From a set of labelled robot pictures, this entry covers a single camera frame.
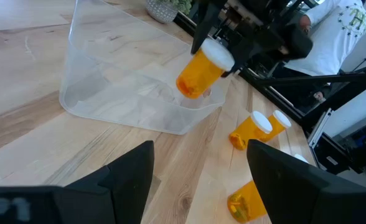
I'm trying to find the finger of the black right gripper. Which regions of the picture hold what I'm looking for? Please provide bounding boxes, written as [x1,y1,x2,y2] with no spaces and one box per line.
[190,0,224,55]
[222,39,265,78]

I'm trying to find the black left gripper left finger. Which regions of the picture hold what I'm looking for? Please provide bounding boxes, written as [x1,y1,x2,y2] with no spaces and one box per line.
[55,140,155,224]

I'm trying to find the small potted green plant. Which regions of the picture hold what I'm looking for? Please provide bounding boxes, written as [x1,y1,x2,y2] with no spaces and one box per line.
[144,0,193,25]

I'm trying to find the clear plastic basket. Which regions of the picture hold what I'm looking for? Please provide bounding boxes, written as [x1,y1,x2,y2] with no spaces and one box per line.
[59,0,233,135]

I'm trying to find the black equipment box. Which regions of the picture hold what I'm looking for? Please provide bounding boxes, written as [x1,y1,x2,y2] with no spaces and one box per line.
[313,133,363,175]

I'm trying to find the silver aluminium extrusion post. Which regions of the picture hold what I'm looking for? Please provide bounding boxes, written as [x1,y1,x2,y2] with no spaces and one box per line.
[307,107,334,149]

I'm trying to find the black metal table frame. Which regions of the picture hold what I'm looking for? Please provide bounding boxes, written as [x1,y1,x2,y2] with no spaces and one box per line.
[173,12,366,138]

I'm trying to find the person's hand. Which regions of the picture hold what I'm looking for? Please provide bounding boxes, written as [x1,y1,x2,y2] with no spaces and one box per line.
[312,90,327,103]
[298,14,313,35]

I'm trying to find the person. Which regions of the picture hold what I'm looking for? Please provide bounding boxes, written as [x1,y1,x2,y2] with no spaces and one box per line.
[273,0,366,108]

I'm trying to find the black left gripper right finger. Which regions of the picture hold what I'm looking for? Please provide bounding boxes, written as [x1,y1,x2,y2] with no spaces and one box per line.
[246,139,366,224]

